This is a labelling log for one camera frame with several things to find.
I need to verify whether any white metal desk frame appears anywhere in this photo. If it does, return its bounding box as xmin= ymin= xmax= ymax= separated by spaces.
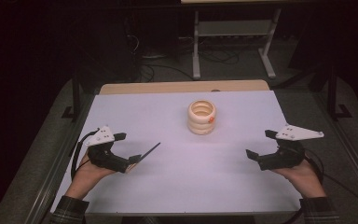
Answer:
xmin=180 ymin=0 xmax=282 ymax=80

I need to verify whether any person's right hand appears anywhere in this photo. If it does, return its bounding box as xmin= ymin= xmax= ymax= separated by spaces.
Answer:
xmin=271 ymin=159 xmax=324 ymax=192

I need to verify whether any wooden table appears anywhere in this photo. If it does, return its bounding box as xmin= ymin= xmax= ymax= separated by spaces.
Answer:
xmin=99 ymin=79 xmax=270 ymax=96

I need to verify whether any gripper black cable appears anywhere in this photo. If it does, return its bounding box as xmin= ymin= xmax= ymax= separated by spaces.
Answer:
xmin=283 ymin=148 xmax=358 ymax=224
xmin=70 ymin=130 xmax=100 ymax=181

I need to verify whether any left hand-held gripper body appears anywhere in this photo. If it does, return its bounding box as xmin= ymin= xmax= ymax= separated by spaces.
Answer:
xmin=85 ymin=125 xmax=131 ymax=174

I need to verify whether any aluminium frame rail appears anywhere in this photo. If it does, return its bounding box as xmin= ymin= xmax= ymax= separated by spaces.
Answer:
xmin=311 ymin=91 xmax=358 ymax=202
xmin=24 ymin=94 xmax=94 ymax=224

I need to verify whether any cream ringed pen holder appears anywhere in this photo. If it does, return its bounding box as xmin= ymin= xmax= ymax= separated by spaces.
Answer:
xmin=186 ymin=99 xmax=217 ymax=135

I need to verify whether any black floor cable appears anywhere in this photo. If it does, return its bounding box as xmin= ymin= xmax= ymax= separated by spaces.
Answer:
xmin=138 ymin=52 xmax=194 ymax=82
xmin=199 ymin=48 xmax=241 ymax=65

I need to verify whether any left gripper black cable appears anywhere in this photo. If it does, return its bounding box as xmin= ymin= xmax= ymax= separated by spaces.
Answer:
xmin=70 ymin=130 xmax=100 ymax=181

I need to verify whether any white table cover sheet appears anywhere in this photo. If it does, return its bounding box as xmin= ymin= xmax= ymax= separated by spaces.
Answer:
xmin=49 ymin=91 xmax=303 ymax=217

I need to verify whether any black metal stand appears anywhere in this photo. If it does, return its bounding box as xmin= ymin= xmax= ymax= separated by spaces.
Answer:
xmin=61 ymin=70 xmax=82 ymax=121
xmin=326 ymin=64 xmax=353 ymax=121

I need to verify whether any person's left hand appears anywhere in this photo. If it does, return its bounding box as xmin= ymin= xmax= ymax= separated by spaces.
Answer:
xmin=74 ymin=153 xmax=138 ymax=193

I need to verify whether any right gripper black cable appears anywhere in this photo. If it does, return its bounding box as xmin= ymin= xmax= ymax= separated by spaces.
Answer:
xmin=283 ymin=148 xmax=358 ymax=224

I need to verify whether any dark pencil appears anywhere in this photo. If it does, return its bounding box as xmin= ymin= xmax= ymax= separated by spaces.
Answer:
xmin=136 ymin=142 xmax=162 ymax=164

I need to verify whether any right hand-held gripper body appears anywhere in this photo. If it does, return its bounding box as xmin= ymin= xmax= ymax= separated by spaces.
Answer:
xmin=255 ymin=124 xmax=324 ymax=172

